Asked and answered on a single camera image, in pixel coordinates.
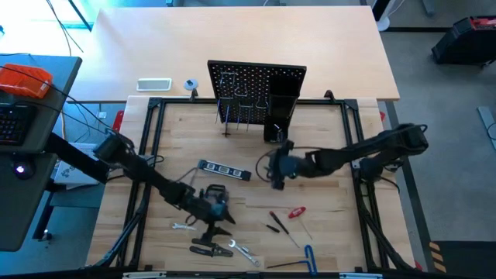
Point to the black metal pegboard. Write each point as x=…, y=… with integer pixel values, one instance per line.
x=252, y=81

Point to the black diagonal support beam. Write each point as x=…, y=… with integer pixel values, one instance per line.
x=69, y=155

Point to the black computer mouse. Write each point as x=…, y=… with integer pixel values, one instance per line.
x=22, y=169

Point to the black floor mat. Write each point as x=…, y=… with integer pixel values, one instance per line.
x=469, y=259

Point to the white pedestal base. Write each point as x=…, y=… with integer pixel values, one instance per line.
x=383, y=21

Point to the small white plug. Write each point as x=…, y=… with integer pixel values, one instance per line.
x=102, y=115

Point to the black screwdriver red cap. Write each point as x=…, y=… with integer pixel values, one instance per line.
x=278, y=221

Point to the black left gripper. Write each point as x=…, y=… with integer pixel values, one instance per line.
x=205, y=209

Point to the wide chrome peg hook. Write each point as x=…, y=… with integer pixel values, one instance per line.
x=228, y=72

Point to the small metal caster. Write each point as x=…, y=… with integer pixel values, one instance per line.
x=46, y=234

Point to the black frame clamp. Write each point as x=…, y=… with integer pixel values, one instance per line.
x=193, y=93
x=329, y=94

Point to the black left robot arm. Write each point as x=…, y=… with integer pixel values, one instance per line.
x=155, y=182

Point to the black C-clamp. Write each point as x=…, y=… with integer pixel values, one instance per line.
x=216, y=186

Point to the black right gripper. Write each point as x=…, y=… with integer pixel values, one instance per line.
x=294, y=166

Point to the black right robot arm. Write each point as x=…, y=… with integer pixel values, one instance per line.
x=368, y=147

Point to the dark grey desk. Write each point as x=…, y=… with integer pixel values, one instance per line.
x=23, y=217

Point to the white rectangular tray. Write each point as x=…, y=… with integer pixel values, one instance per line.
x=153, y=84

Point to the large chrome combination wrench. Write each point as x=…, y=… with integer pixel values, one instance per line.
x=244, y=253

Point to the beige table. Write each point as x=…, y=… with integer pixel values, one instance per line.
x=232, y=38

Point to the black aluminium table frame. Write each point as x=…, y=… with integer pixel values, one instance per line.
x=178, y=101

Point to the small black pegboard bin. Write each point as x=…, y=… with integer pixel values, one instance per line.
x=269, y=129

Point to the black keyboard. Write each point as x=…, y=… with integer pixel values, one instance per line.
x=13, y=124

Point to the small chrome combination wrench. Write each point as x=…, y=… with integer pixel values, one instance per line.
x=182, y=226

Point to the black equipment case red lid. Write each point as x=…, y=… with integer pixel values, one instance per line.
x=461, y=42

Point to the chrome socket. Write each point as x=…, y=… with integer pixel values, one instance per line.
x=280, y=136
x=277, y=126

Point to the long chrome loop hook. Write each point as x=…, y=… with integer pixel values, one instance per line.
x=228, y=112
x=248, y=116

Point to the orange plastic case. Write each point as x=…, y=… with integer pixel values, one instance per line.
x=23, y=79

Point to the black spirit level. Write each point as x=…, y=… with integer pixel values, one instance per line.
x=224, y=170

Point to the tall black pegboard bin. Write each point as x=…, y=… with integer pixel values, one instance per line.
x=284, y=87

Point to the red table clamp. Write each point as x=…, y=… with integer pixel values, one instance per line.
x=118, y=121
x=417, y=265
x=382, y=116

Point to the silver bracket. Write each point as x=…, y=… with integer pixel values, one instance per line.
x=143, y=275
x=360, y=276

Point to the small black precision screwdriver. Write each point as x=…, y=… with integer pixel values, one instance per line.
x=272, y=228

